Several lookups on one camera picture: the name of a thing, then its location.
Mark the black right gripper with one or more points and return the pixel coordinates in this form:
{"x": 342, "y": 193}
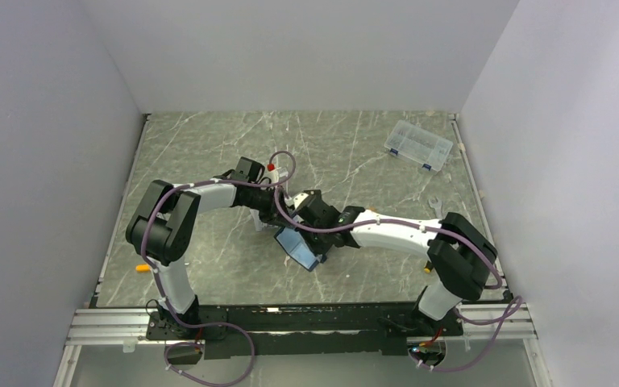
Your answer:
{"x": 318, "y": 248}

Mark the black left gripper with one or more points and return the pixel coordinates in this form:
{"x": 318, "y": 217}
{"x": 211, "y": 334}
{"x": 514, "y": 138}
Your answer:
{"x": 274, "y": 214}

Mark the blue leather card holder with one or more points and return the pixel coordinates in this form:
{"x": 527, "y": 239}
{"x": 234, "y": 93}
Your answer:
{"x": 297, "y": 249}

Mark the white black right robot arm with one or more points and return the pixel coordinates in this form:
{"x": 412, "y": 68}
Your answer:
{"x": 462, "y": 257}

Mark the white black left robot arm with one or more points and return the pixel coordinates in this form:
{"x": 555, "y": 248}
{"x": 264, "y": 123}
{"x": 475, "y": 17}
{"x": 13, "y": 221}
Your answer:
{"x": 161, "y": 228}

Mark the yellow black small screwdriver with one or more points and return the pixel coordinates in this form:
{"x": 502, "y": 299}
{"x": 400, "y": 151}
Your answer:
{"x": 428, "y": 269}

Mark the silver open-end wrench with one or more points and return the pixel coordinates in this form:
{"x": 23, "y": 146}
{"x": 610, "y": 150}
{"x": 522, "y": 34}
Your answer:
{"x": 436, "y": 204}

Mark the clear plastic organizer box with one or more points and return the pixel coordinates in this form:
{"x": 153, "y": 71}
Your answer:
{"x": 424, "y": 148}

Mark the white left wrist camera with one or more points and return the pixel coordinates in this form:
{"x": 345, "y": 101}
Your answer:
{"x": 275, "y": 174}

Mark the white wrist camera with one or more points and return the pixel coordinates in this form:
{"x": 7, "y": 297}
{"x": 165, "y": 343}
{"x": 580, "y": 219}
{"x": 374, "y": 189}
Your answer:
{"x": 300, "y": 200}
{"x": 275, "y": 174}

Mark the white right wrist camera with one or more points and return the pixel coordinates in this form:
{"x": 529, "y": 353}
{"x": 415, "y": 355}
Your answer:
{"x": 300, "y": 200}

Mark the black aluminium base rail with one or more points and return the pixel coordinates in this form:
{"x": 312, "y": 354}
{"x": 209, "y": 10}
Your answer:
{"x": 387, "y": 328}

